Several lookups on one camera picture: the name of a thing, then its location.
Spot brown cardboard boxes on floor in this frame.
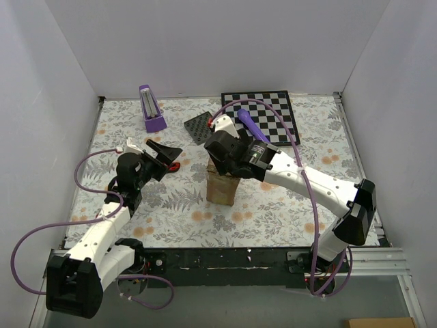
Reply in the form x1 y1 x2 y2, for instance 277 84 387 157
344 317 417 328

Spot purple toy microphone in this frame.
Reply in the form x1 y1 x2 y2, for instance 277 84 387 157
237 109 270 144

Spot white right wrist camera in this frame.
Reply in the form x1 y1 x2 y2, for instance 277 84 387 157
208 115 240 139

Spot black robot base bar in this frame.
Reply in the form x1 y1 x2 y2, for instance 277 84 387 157
124 247 313 288

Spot grey studded building plate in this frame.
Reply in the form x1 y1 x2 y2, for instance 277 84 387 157
184 112 212 145

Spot purple capped clear bottle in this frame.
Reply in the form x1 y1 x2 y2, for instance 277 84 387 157
139 85 167 133

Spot black white chessboard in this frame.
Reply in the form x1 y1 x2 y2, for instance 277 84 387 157
221 90 300 147

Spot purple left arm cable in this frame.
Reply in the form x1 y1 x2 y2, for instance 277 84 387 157
10 148 175 310

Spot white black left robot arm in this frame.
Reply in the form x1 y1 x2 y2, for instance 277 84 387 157
46 139 182 318

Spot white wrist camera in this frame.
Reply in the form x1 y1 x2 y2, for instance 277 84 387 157
208 115 240 139
115 137 143 154

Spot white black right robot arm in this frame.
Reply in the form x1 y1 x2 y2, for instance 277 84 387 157
204 131 376 272

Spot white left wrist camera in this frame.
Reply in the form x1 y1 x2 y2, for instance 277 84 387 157
115 137 143 154

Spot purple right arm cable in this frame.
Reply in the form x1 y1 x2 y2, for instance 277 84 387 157
211 98 352 297

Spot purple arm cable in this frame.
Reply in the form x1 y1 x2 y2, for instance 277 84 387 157
211 98 352 297
10 148 175 310

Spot brown cardboard express box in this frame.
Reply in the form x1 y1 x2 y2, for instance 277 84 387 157
206 159 240 206

